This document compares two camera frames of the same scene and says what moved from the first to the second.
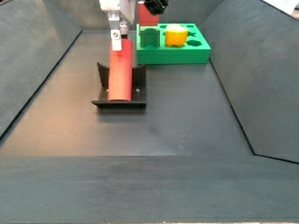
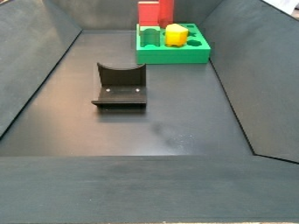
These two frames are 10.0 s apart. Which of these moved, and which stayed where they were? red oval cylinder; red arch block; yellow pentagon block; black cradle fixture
Moved: red oval cylinder
Stayed: black cradle fixture; yellow pentagon block; red arch block
